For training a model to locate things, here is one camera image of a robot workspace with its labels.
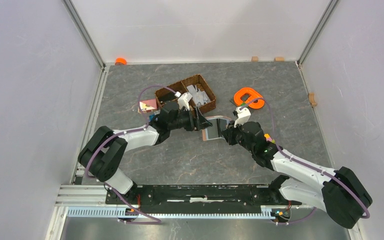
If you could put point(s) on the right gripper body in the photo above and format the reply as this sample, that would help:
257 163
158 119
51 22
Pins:
235 136

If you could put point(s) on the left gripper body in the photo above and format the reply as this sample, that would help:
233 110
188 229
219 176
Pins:
189 124

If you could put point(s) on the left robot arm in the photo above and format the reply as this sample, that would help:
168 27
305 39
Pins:
102 154

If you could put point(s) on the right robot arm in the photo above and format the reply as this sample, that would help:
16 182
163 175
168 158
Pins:
338 192

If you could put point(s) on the silver cards pile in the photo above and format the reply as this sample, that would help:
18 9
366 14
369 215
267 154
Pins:
200 97

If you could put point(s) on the yellow green toy bricks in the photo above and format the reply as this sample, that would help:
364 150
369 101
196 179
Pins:
269 138

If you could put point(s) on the brown wicker basket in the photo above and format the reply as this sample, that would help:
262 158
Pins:
165 95

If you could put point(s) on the wooden block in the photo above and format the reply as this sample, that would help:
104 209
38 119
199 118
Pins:
254 59
279 59

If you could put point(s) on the curved wooden piece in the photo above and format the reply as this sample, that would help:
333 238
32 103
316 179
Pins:
312 99

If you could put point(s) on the orange cap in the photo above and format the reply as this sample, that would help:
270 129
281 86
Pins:
120 61

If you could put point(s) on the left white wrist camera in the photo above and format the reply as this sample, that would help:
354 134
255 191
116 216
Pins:
183 100

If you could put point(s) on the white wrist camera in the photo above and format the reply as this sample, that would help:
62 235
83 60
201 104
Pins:
242 115
183 100

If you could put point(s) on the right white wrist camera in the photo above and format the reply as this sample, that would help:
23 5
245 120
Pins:
242 115

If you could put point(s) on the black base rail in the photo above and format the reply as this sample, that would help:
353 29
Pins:
205 198

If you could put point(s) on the white comb cable duct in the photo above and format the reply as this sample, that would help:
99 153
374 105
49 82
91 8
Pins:
126 213

